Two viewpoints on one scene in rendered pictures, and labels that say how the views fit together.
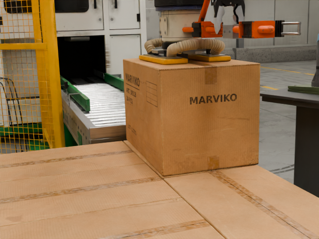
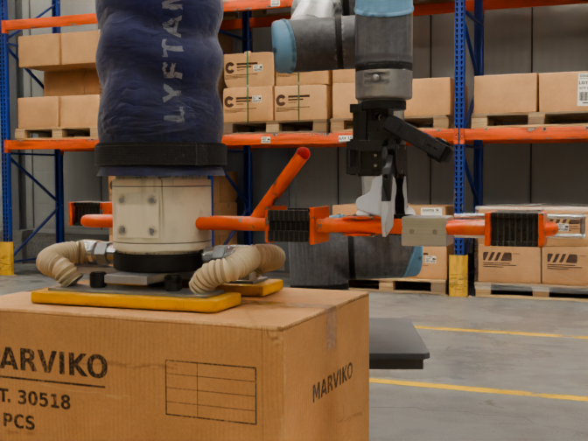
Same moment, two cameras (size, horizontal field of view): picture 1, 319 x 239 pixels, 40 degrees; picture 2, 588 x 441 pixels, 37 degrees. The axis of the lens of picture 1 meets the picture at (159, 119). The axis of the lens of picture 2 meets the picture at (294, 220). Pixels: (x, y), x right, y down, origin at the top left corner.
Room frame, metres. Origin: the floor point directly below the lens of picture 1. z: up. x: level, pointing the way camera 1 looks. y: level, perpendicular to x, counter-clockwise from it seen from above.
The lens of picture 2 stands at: (0.78, 0.92, 1.15)
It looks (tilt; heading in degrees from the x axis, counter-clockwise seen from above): 3 degrees down; 309
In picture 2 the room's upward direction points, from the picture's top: straight up
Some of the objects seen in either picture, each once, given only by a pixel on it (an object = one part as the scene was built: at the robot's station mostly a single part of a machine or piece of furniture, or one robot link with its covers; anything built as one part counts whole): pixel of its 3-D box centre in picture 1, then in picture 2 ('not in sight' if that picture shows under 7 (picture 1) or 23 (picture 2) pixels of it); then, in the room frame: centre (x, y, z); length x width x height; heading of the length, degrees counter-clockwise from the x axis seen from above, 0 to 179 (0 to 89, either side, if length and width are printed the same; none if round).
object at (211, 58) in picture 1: (202, 53); (187, 276); (1.94, -0.20, 0.97); 0.34 x 0.10 x 0.05; 19
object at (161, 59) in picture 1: (161, 55); (135, 288); (1.88, -0.02, 0.97); 0.34 x 0.10 x 0.05; 19
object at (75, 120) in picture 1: (65, 109); not in sight; (3.25, 0.70, 0.50); 2.31 x 0.05 x 0.19; 18
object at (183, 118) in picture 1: (184, 106); (171, 410); (1.90, -0.11, 0.74); 0.60 x 0.40 x 0.40; 17
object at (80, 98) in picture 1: (66, 89); not in sight; (3.60, 0.76, 0.60); 1.60 x 0.10 x 0.09; 18
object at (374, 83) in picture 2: not in sight; (383, 87); (1.54, -0.24, 1.29); 0.10 x 0.09 x 0.05; 108
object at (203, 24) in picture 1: (207, 29); (297, 224); (1.68, -0.19, 1.07); 0.10 x 0.08 x 0.06; 109
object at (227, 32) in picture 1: (235, 31); (427, 230); (1.47, -0.26, 1.07); 0.07 x 0.07 x 0.04; 19
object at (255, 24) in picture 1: (256, 29); (516, 228); (1.34, -0.30, 1.07); 0.08 x 0.07 x 0.05; 19
